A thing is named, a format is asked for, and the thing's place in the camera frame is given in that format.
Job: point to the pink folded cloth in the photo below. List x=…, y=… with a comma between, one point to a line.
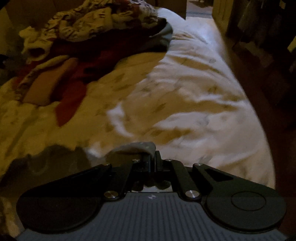
x=45, y=84

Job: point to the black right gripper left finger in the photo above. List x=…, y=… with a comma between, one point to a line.
x=69, y=203

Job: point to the grey dotted small sock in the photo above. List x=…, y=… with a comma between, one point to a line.
x=132, y=148

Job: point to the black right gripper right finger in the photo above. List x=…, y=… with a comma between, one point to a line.
x=232, y=202

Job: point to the red cloth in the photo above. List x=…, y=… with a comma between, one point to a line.
x=71, y=97

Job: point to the patterned crumpled clothes pile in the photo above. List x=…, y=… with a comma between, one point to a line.
x=134, y=21

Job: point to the dark wooden furniture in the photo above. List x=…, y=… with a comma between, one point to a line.
x=258, y=34

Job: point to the white leaf-patterned bed sheet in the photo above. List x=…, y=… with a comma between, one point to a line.
x=187, y=101

